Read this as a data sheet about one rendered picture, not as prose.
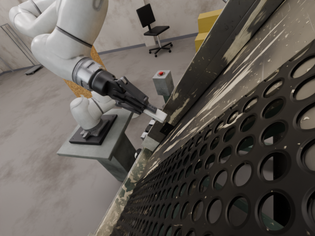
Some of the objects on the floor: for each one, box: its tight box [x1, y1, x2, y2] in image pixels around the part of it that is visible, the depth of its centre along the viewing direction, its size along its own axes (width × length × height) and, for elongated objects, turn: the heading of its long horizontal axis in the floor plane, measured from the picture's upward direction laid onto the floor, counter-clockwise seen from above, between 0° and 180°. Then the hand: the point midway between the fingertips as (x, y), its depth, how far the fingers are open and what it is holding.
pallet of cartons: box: [195, 9, 223, 54], centre depth 301 cm, size 78×113×65 cm
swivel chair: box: [136, 3, 173, 57], centre depth 372 cm, size 64×64×101 cm
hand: (155, 113), depth 49 cm, fingers closed
